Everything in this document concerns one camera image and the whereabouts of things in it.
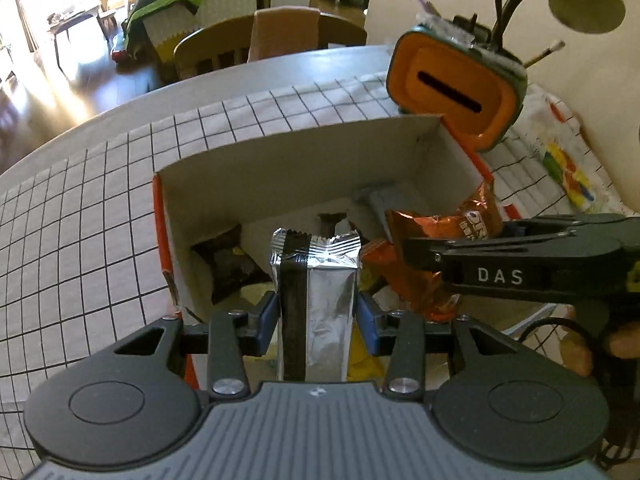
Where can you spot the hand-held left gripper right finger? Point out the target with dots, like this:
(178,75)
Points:
(366,322)

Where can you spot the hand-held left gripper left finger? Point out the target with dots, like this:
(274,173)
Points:
(267,322)

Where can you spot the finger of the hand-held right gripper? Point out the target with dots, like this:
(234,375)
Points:
(565,222)
(435,255)

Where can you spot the orange foil snack packet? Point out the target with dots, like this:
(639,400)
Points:
(420,285)

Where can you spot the yellow snack packet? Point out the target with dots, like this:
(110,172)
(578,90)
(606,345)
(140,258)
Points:
(362,362)

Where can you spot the silver foil snack packet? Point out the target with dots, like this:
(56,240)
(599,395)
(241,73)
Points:
(325,310)

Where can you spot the orange cardboard box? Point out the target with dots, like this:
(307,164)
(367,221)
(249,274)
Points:
(300,170)

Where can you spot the person's right hand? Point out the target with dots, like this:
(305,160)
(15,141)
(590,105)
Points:
(575,357)

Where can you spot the colourful plastic bag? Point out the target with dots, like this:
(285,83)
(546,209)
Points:
(570,170)

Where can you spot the dark brown snack packet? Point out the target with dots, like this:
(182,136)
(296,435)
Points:
(230,265)

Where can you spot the short paint brush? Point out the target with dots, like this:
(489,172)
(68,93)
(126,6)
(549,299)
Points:
(545,54)

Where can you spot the black device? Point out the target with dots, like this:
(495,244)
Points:
(472,30)

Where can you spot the clear plastic wrapper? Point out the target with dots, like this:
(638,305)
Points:
(440,25)

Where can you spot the long paint brush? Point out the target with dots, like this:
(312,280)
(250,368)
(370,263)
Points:
(498,0)

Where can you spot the purple pen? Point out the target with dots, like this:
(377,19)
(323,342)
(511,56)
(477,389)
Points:
(425,4)

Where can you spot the wooden chair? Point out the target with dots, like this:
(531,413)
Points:
(210,50)

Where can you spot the grey sofa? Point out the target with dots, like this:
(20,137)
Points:
(230,5)

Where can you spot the coffee table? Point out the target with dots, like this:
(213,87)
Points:
(75,15)

